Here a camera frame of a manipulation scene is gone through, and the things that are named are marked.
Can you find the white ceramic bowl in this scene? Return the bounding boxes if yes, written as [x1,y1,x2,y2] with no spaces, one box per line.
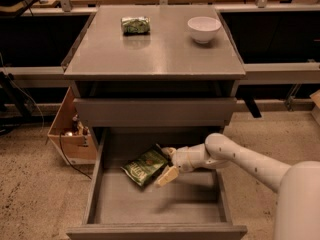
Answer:
[187,16,222,44]

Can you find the open grey middle drawer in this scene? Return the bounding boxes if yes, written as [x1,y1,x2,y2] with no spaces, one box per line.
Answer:
[67,128,247,240]

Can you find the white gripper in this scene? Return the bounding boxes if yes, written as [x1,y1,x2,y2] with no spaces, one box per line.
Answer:
[155,144,212,187]

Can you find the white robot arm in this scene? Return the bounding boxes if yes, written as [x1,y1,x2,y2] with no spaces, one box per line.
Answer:
[156,133,320,240]

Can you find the black cable on floor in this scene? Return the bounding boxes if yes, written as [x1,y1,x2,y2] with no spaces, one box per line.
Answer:
[58,132,93,181]

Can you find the green jalapeno chip bag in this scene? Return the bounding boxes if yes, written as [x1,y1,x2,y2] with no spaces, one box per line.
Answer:
[121,145,170,187]

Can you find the closed grey top drawer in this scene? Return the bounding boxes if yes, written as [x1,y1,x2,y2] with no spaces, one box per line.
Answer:
[73,98,236,127]

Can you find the wooden box with items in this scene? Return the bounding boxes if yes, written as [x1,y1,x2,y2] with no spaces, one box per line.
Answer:
[48,88,97,165]

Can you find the grey drawer cabinet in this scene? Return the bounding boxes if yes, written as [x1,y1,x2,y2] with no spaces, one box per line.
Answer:
[60,4,248,240]

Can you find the green crumpled snack bag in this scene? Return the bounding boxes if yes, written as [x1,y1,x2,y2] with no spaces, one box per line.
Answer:
[121,16,150,35]

